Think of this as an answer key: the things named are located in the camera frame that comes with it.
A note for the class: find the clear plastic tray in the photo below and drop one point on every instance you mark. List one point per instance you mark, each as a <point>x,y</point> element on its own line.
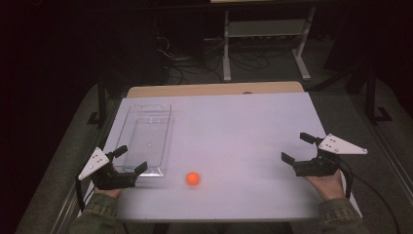
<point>146,139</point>

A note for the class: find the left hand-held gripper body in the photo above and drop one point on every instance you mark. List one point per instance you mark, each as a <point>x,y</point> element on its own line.
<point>112,180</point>

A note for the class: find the orange ball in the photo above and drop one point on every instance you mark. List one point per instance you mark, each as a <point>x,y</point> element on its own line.
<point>193,178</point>

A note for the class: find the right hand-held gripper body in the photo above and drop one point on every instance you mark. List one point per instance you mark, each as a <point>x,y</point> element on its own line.
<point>316,167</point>

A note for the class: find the person's left hand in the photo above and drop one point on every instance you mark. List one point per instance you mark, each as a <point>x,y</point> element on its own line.
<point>109,192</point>

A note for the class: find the white metal desk frame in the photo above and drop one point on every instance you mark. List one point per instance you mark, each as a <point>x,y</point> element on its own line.
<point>266,29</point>

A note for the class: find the person's right hand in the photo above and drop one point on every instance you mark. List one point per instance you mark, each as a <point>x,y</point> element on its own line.
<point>329,187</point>

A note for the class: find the black metal stand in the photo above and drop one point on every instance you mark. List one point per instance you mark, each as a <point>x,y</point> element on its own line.
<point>101,104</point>
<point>371,97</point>

